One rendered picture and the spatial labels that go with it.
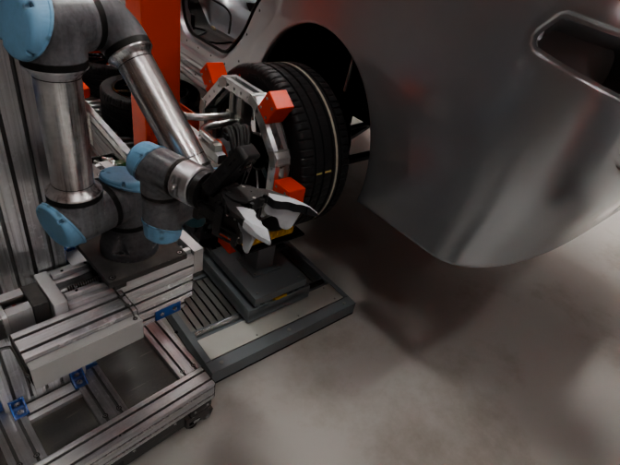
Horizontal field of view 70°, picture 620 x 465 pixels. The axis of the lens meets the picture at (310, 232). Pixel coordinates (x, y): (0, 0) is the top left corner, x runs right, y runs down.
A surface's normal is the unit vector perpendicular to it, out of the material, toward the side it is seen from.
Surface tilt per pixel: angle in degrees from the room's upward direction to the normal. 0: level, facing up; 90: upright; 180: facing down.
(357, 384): 0
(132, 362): 0
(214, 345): 0
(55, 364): 90
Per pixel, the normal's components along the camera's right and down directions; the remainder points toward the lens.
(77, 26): 0.86, 0.33
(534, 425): 0.17, -0.80
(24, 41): -0.50, 0.30
